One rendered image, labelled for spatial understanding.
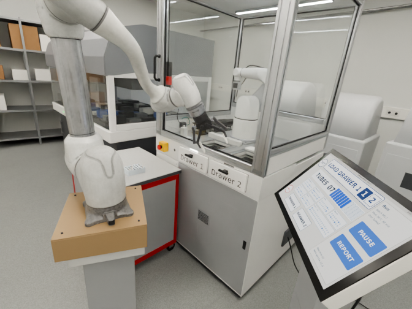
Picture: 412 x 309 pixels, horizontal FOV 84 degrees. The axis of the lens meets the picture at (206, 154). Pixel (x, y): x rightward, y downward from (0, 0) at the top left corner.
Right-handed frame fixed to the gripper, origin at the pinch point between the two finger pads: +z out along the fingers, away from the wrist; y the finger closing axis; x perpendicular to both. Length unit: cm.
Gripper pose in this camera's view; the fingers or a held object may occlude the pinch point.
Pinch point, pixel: (215, 145)
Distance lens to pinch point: 125.8
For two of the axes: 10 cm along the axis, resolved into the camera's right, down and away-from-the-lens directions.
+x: 0.2, -4.7, 8.8
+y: 9.0, -3.8, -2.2
